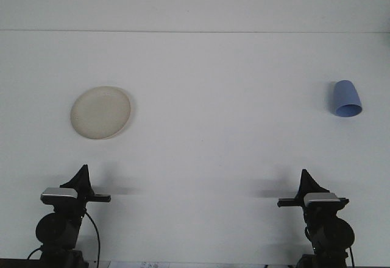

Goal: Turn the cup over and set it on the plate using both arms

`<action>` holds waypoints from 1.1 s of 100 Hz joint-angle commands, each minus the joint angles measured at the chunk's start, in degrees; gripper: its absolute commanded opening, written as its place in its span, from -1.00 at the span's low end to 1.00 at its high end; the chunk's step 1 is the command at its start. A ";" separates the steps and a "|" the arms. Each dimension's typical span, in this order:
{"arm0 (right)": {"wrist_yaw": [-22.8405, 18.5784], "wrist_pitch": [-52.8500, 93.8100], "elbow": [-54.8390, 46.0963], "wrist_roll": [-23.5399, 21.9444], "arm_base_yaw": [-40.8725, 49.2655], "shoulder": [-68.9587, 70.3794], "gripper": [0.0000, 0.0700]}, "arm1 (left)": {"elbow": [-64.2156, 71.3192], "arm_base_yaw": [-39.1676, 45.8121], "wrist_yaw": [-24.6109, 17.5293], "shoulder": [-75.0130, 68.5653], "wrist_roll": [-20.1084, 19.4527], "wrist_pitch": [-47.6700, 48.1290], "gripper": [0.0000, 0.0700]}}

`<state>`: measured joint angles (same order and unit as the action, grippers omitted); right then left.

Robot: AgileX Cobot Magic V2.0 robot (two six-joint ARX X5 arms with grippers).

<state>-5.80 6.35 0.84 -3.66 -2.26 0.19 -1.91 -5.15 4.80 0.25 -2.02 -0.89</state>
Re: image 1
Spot grey camera box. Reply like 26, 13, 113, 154
303, 192, 340, 207
40, 187, 78, 205

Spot pale round plate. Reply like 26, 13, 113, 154
69, 85, 133, 141

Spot pale blue cup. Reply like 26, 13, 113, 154
331, 80, 364, 119

